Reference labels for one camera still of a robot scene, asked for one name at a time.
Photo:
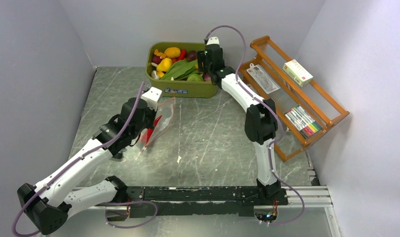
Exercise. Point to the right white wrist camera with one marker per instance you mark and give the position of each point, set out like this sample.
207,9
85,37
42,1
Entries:
214,40

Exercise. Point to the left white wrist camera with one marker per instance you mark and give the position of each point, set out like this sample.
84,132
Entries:
152,97

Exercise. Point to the green plastic bin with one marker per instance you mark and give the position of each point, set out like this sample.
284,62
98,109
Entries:
179,88

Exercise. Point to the white packaged card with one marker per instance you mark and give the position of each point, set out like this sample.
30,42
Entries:
267,84

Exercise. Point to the orange wooden rack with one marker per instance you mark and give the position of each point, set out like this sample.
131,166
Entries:
321,107

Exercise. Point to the green leafy vegetable toy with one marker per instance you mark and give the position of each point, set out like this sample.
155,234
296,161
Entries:
180,70

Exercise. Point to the purple onion toy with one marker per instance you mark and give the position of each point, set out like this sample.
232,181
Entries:
206,77

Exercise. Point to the colour marker pen set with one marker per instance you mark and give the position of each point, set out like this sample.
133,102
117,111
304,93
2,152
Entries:
303,122

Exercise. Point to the clear zip top bag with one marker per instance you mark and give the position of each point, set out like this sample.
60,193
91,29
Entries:
166,109

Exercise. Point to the red chili pepper toy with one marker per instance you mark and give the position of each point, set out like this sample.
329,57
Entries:
146,136

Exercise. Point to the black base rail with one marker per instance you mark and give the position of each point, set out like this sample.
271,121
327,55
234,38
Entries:
205,200

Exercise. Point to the small red chili toy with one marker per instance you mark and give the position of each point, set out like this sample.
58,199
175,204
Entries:
182,55

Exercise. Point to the dark purple fruit toy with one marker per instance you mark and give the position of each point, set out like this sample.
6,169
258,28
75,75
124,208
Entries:
191,55

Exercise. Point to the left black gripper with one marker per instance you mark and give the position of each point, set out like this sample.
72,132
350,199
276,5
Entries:
153,113

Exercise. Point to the white green box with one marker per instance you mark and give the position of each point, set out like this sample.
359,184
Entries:
297,73

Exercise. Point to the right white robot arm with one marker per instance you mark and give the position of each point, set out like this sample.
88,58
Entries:
260,124

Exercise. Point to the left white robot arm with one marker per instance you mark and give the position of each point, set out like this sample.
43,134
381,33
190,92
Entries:
52,201

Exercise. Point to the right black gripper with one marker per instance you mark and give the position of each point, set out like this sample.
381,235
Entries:
201,59

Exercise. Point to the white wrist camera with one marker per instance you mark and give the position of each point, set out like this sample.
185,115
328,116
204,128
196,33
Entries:
152,97
214,40

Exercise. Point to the white garlic toy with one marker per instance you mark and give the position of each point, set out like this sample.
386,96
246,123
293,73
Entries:
154,75

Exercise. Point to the green round cabbage toy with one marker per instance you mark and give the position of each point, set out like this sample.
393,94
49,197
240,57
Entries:
195,77

